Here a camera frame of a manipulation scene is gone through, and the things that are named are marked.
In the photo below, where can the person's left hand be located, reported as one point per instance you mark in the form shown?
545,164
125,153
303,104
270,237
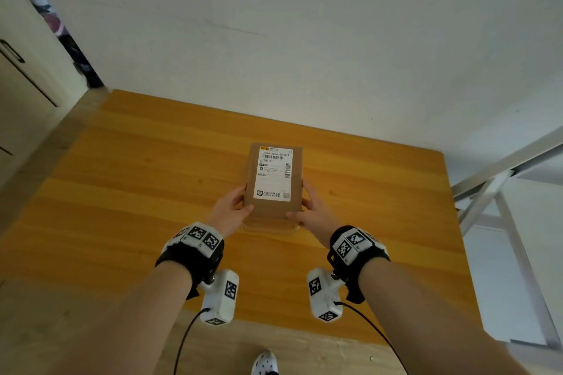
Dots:
226,212

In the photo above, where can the person's right hand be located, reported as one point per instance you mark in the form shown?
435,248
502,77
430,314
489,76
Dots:
319,218

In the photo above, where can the person's right thumb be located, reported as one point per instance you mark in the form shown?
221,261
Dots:
297,215

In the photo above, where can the person's left thumb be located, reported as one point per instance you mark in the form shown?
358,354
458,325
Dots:
244,213

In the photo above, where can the brown cardboard box with label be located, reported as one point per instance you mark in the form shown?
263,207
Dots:
272,194

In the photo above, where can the person's left forearm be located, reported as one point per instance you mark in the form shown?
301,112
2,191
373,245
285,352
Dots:
132,322

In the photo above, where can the person's right forearm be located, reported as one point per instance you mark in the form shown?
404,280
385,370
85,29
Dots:
422,322

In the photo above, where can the white perforated shoe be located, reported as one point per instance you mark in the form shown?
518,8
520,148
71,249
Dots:
265,364

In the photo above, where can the pile of dark clothes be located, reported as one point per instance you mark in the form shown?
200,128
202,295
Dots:
66,40

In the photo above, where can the white cabinet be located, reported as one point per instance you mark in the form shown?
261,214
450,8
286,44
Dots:
26,93

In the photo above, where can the white wrist camera with marker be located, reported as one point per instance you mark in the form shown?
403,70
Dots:
323,295
220,298

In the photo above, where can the white metal frame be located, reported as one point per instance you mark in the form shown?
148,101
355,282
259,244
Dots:
506,194

